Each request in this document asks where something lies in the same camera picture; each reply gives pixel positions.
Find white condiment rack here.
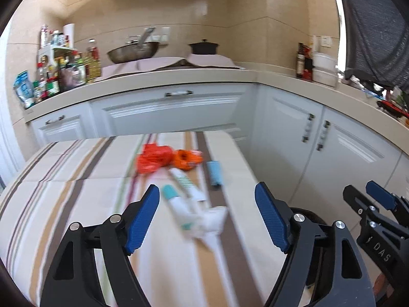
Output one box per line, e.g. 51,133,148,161
38,45,79,90

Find person's right hand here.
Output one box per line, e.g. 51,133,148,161
373,273,397,307

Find white kitchen cabinet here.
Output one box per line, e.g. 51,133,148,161
30,81,409,218

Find white paper towel roll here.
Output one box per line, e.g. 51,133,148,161
63,23,75,49

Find white lidded container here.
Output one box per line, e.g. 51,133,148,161
312,53,337,69
311,67,337,86

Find white double wall socket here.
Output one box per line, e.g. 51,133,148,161
150,26,170,43

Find yellow cooking oil bottle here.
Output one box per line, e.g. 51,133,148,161
85,40,102,84

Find small light blue box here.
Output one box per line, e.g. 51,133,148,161
206,161,223,190

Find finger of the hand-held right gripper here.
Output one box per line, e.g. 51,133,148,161
366,181,409,221
343,184,379,223

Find black lidded pot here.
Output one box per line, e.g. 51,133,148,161
188,39,219,55

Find steel wok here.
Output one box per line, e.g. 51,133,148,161
106,27,160,64

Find white tube with teal cap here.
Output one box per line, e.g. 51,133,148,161
161,184,202,234

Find white cabinet door handle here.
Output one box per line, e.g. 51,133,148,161
316,120,330,151
302,113,315,143

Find orange plastic bag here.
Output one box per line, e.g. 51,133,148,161
137,143,175,175

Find orange snack wrapper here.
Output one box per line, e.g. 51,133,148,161
174,149,203,171

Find dark grey curtain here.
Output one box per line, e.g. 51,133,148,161
332,0,409,87

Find group of condiment bottles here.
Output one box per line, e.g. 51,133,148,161
32,26,103,103

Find blue seasoning packet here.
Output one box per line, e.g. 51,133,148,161
13,72,35,108

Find white tube with green print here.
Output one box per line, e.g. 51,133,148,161
168,168,205,203

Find striped tablecloth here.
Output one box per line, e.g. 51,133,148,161
0,131,272,307

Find dark glass bottle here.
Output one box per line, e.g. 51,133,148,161
297,42,305,78

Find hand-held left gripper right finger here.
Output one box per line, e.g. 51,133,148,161
255,182,374,307

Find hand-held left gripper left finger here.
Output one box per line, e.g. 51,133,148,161
40,184,160,307

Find pink stove cover cloth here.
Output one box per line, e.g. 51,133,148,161
187,53,243,69
96,57,186,79

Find beige kitchen countertop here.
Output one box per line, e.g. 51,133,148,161
24,69,409,154

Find dark sauce bottles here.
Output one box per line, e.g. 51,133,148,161
303,46,314,80

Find white tissue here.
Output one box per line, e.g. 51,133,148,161
201,206,228,233

